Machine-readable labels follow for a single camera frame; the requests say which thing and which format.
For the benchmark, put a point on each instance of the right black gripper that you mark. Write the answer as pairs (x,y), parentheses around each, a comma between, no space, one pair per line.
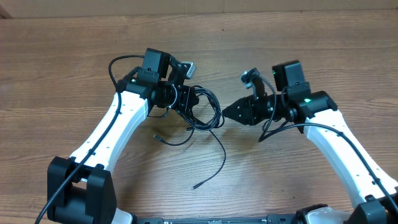
(247,111)

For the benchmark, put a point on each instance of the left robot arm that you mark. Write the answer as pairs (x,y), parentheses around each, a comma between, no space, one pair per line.
(80,188)

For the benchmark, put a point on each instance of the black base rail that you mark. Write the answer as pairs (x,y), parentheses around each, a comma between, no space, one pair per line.
(214,221)

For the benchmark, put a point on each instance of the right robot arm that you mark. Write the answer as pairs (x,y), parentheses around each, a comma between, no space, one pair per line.
(292,104)

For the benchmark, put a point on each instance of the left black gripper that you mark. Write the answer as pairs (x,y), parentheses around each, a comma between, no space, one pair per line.
(186,91)

